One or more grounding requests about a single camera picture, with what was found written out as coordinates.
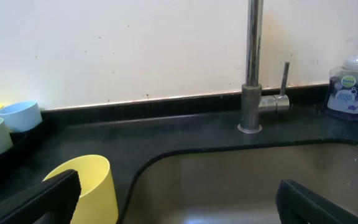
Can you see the blue cup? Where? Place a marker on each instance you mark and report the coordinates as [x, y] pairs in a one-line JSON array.
[[23, 116]]

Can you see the black tray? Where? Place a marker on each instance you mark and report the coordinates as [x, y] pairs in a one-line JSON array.
[[33, 133]]

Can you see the blue soap bottle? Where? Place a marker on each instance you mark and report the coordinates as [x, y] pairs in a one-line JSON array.
[[350, 93]]

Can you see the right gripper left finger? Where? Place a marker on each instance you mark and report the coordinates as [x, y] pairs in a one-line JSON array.
[[51, 189]]

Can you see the steel sink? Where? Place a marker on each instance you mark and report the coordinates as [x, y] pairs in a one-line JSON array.
[[228, 180]]

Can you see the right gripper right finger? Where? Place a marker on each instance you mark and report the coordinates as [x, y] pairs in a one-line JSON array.
[[303, 205]]

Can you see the steel tap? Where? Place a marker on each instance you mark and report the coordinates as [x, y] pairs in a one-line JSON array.
[[253, 62]]

